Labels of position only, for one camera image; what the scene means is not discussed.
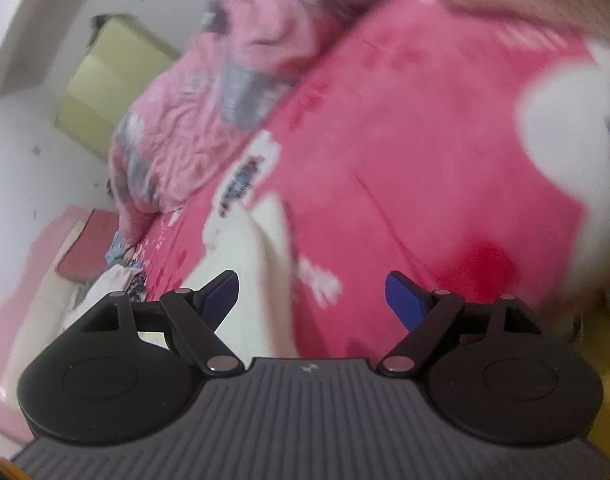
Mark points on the light blue garment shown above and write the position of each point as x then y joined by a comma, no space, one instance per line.
119,252

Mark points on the yellow-green wardrobe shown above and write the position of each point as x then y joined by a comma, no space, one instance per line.
122,58

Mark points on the pile of white clothes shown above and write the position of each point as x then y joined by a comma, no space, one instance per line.
115,279

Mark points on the cream fleece sweater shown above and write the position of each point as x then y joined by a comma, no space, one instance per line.
256,244

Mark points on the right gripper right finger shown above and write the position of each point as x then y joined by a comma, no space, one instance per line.
426,315

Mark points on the pink white bed headboard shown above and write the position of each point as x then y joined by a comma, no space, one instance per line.
14,310

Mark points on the pink floral bed blanket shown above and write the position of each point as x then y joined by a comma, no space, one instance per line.
471,154

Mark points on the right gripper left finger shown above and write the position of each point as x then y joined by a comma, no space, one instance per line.
194,315

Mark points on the dark red cushion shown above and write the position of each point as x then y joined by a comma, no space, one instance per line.
85,259

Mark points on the pink grey floral duvet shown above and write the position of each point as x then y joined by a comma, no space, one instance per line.
194,116

